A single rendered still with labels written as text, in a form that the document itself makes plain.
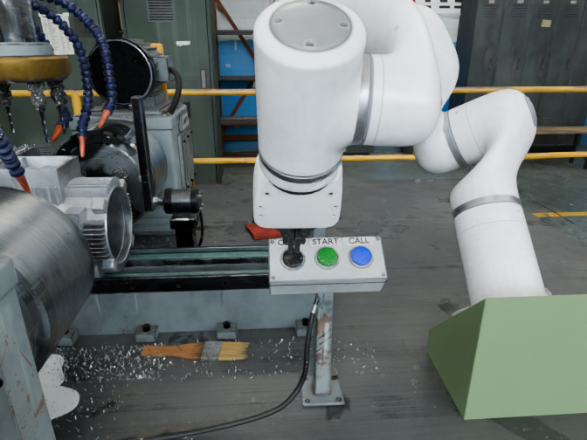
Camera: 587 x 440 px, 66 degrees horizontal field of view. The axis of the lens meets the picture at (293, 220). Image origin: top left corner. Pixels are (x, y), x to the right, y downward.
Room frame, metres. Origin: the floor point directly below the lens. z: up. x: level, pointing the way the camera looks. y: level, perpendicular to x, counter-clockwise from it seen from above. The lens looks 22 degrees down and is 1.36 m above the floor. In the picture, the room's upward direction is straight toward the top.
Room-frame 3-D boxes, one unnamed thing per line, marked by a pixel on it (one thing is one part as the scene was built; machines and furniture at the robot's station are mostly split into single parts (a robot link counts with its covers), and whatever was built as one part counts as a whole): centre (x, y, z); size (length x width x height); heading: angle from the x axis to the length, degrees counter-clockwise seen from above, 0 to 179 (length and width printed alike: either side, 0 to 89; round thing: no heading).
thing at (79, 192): (0.84, 0.45, 1.02); 0.20 x 0.19 x 0.19; 93
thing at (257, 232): (1.32, 0.07, 0.80); 0.15 x 0.12 x 0.01; 111
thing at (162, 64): (1.48, 0.46, 1.16); 0.33 x 0.26 x 0.42; 4
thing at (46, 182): (0.84, 0.49, 1.11); 0.12 x 0.11 x 0.07; 93
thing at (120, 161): (1.17, 0.47, 1.04); 0.41 x 0.25 x 0.25; 4
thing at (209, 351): (0.72, 0.19, 0.80); 0.21 x 0.05 x 0.01; 90
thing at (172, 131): (1.43, 0.49, 0.99); 0.35 x 0.31 x 0.37; 4
